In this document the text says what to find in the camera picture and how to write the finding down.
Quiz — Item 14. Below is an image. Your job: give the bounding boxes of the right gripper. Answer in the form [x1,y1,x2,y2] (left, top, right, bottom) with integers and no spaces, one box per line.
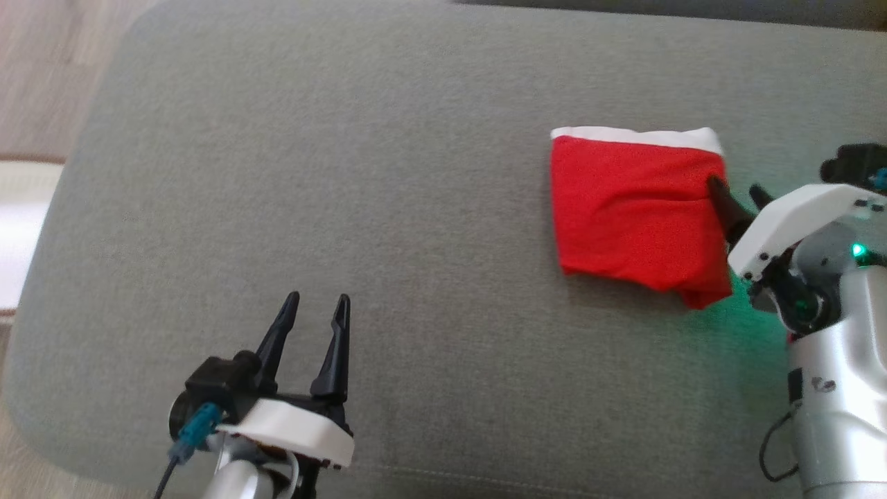
[705,177,887,281]

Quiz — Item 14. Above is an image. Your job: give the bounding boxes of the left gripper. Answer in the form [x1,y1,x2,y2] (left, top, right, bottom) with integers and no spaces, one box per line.
[215,291,355,470]

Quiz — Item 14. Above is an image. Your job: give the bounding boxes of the red garment with white band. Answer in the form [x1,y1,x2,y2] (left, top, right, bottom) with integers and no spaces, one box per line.
[550,126,734,310]

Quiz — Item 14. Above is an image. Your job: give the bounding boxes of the white laundry basket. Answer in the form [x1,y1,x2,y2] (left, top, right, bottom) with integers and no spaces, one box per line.
[0,156,67,316]

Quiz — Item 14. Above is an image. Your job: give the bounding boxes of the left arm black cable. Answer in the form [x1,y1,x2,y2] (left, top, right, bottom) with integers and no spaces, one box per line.
[154,454,182,499]

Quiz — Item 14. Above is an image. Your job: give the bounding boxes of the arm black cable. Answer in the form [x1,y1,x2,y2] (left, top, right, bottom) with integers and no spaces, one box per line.
[759,405,801,484]
[154,454,182,499]

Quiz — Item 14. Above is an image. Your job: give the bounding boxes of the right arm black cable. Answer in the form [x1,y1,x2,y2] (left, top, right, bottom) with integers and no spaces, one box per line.
[759,405,801,484]

